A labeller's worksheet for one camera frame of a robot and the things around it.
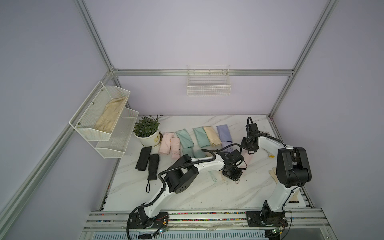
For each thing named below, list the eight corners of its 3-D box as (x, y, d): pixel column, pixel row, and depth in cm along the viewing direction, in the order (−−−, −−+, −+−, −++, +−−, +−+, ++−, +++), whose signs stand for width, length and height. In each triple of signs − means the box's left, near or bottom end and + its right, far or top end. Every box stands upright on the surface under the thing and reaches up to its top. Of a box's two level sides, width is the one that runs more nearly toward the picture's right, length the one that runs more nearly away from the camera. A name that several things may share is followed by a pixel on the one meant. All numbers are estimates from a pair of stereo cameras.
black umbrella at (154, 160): (146, 192, 84) (145, 191, 82) (150, 156, 99) (149, 154, 97) (157, 191, 84) (156, 190, 82) (159, 155, 99) (158, 153, 97)
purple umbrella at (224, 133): (220, 143, 106) (221, 141, 104) (216, 127, 116) (217, 125, 114) (231, 142, 107) (232, 140, 105) (226, 126, 116) (227, 124, 115)
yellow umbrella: (211, 147, 103) (212, 144, 101) (202, 129, 114) (202, 126, 112) (220, 144, 105) (220, 141, 103) (209, 126, 115) (210, 124, 113)
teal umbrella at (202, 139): (199, 148, 103) (199, 146, 101) (192, 129, 113) (192, 128, 112) (209, 145, 104) (210, 143, 103) (202, 127, 115) (202, 126, 113)
